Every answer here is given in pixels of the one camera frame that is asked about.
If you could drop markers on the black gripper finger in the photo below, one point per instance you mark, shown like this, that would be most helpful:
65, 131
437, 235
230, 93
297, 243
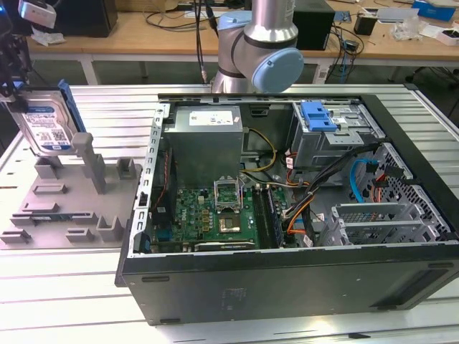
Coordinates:
14, 61

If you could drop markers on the hard disk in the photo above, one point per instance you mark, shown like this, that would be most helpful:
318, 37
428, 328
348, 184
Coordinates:
43, 125

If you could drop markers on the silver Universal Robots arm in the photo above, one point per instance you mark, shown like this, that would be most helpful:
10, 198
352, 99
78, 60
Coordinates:
258, 36

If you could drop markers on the metal disk bay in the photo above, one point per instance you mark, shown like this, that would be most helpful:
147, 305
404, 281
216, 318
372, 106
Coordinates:
376, 211

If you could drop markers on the white crumpled plastic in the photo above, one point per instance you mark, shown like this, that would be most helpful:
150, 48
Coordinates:
46, 37

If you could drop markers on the black computer tower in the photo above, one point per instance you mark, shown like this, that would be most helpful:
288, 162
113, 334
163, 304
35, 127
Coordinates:
82, 18

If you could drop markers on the wooden desk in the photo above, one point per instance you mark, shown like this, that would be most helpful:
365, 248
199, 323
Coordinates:
143, 39

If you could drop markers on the RAM stick with blue label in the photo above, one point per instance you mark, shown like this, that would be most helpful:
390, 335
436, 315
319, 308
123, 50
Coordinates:
44, 218

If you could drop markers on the grey parts rack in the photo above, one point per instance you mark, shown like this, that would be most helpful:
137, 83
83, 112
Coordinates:
79, 208

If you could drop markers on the grey power supply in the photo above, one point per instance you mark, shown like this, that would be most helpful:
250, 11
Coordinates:
204, 147

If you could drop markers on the green motherboard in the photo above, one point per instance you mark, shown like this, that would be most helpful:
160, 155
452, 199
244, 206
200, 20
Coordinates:
193, 215

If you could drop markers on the CPU socket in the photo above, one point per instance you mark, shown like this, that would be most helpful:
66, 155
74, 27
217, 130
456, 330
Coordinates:
229, 224

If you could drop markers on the black RAM slot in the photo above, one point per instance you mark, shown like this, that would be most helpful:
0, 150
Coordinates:
261, 215

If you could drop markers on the black RAM stick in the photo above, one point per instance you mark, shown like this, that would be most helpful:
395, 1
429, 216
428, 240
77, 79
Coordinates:
276, 218

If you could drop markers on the blue drive carrier latch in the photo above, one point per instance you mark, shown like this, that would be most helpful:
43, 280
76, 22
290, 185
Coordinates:
315, 118

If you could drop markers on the metal drive cage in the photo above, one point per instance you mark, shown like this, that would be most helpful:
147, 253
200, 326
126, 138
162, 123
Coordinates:
322, 143

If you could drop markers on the black open PC case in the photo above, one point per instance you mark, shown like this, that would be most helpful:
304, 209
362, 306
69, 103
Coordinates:
251, 286

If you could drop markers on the small black cube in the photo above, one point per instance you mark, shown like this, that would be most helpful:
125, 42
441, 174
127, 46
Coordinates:
365, 25

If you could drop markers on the grey flat box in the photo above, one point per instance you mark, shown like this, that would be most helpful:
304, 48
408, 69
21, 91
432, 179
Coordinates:
394, 14

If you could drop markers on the clear plastic bags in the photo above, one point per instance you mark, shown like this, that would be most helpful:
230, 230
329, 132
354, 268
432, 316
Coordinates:
405, 30

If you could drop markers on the blue cardboard box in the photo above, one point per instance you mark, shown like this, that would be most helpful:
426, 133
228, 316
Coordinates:
434, 9

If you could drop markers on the white tray with black item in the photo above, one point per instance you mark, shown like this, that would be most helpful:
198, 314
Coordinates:
448, 36

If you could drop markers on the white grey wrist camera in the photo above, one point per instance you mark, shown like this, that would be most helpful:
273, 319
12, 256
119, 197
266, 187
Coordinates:
37, 14

